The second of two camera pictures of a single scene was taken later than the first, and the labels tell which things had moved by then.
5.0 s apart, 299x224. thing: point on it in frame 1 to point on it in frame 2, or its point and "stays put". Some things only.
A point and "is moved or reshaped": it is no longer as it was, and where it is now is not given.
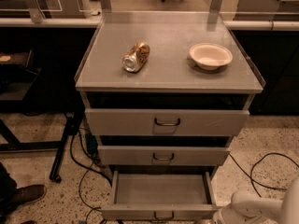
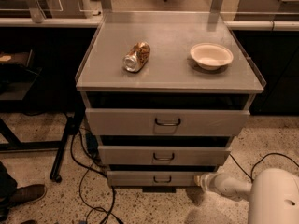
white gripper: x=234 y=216 to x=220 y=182
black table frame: x=46 y=147 stays put
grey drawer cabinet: x=165 y=91 stays put
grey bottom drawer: x=162 y=195 is moved or reshaped
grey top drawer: x=164 y=122 stays put
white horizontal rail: x=95 y=22 stays put
